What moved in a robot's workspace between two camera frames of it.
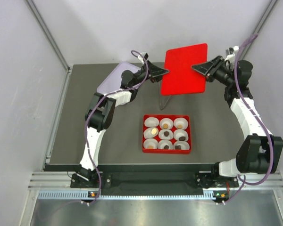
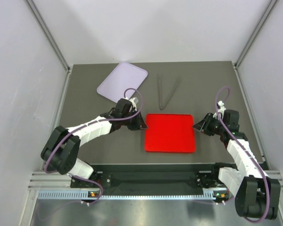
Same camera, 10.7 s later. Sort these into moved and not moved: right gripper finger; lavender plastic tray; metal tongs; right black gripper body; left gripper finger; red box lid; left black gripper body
Moved: left gripper finger; right gripper finger; left black gripper body; red box lid; right black gripper body
Not moved: metal tongs; lavender plastic tray
